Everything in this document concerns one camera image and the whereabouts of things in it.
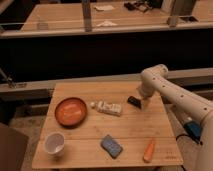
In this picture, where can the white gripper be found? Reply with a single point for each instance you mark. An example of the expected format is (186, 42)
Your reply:
(145, 93)

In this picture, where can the black eraser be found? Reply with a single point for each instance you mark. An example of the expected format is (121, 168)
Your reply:
(134, 101)

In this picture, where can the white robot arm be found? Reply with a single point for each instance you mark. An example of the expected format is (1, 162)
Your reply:
(199, 108)

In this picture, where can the white ceramic cup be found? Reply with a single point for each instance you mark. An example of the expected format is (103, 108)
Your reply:
(54, 144)

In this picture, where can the white tube with label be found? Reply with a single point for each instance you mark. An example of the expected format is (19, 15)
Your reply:
(107, 108)

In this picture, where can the orange carrot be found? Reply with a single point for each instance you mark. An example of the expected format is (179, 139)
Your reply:
(149, 151)

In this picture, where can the blue sponge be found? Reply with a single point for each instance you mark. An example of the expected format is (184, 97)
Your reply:
(111, 146)

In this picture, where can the crumpled white paper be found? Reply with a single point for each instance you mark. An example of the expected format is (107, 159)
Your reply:
(106, 24)

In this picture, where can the orange bowl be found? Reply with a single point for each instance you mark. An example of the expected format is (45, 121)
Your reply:
(70, 111)

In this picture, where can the dark tool pile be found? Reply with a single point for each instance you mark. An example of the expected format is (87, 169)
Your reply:
(143, 5)

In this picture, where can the white paper sheet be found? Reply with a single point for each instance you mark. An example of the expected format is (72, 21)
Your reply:
(104, 8)

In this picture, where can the metal clamp at left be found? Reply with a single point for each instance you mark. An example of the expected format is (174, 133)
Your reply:
(10, 81)

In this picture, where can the brown cardboard box corner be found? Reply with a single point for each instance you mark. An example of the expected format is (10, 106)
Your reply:
(13, 146)

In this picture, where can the blue box with cables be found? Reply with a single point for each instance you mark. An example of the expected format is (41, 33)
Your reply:
(191, 130)

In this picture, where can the metal post right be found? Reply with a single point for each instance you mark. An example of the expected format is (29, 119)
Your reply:
(181, 9)

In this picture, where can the metal post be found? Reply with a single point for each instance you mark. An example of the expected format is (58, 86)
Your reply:
(181, 9)
(87, 15)

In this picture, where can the metal post left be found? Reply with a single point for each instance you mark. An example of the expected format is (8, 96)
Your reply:
(87, 15)

